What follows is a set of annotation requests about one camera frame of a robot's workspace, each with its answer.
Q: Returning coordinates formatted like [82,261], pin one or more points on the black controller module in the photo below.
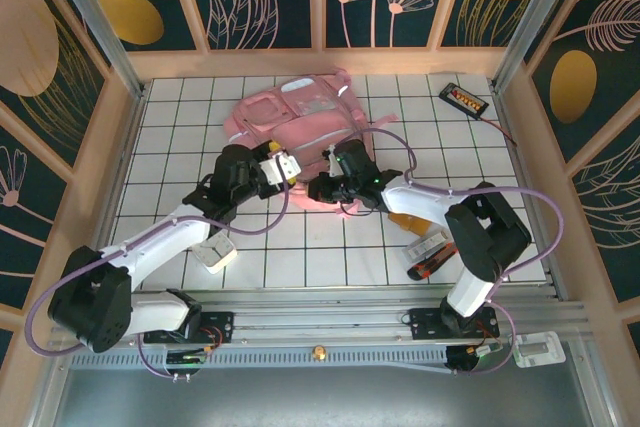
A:
[470,358]
[185,359]

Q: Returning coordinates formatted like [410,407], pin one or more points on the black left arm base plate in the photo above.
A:
[220,327]

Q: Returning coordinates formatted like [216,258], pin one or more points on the orange black utility knife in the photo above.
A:
[427,269]

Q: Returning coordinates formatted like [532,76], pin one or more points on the small grey labelled box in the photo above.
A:
[425,246]

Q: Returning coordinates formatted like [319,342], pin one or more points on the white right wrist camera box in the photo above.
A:
[332,162]

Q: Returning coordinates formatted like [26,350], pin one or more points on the small brass knob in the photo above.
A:
[317,352]

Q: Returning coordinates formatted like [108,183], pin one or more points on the white plastic bracket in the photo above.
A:
[540,349]

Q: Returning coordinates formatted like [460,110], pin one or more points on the pink backpack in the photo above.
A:
[300,117]

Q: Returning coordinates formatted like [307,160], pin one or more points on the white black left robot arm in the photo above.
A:
[165,242]

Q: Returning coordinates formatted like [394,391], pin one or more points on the aluminium mounting rail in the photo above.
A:
[320,319]

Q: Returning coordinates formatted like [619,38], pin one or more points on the black charger board orange connectors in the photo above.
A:
[462,99]

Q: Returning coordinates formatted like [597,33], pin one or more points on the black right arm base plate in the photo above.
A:
[425,324]

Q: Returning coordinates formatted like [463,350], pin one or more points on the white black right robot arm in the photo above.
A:
[425,202]

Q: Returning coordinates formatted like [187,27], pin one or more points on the grey metal sheet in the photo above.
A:
[320,397]

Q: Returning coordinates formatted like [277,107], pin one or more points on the white square alarm clock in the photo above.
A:
[217,254]

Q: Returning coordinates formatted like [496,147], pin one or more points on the aluminium frame post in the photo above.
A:
[525,22]
[98,22]

